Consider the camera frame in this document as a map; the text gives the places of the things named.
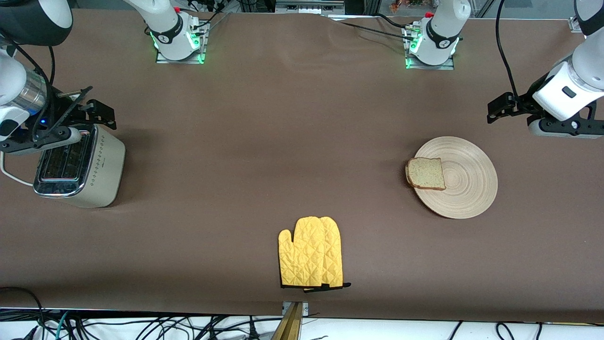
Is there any black looped floor cable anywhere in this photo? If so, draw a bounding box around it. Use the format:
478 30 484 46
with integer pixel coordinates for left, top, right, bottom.
0 286 47 340

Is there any orange background object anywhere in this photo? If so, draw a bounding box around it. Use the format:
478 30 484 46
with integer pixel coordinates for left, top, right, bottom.
389 0 428 14

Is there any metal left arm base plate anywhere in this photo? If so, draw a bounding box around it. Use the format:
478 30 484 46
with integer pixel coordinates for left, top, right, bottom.
404 25 456 71

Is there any black cable on table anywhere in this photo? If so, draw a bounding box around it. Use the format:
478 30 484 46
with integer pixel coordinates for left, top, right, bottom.
329 13 417 41

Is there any white toaster power cord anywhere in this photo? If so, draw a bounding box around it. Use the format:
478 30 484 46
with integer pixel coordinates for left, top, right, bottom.
0 151 36 187

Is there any brass coloured aluminium profile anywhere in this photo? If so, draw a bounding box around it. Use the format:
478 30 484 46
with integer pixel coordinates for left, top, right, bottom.
271 302 303 340

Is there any brown bread slice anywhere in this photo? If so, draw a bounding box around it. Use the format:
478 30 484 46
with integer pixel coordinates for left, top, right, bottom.
405 157 447 191

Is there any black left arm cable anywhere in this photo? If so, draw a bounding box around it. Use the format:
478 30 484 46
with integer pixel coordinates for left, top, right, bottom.
495 0 520 99

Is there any thick black floor cable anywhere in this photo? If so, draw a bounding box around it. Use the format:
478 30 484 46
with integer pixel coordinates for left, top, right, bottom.
495 322 520 340

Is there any teal cable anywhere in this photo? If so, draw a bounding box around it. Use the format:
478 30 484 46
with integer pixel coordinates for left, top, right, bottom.
54 310 71 340

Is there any beige chrome-topped toaster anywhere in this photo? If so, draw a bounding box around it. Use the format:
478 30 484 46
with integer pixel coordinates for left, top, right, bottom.
33 124 126 209

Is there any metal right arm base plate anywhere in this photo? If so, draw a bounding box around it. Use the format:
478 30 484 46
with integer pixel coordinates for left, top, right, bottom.
155 20 209 65

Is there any round wooden plate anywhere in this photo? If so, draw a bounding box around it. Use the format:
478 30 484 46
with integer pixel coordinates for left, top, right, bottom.
411 136 498 220

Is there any aluminium frame beam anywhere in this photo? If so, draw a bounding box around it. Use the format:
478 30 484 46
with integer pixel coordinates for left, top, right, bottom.
275 0 346 16

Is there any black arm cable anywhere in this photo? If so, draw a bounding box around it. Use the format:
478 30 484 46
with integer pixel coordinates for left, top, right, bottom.
8 42 56 142
495 0 520 99

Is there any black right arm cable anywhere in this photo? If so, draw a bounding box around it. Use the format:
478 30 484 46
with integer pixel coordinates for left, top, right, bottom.
8 42 56 142

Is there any yellow quilted oven mitt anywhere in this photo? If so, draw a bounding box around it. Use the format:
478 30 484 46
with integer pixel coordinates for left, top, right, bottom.
278 216 327 289
319 216 352 291

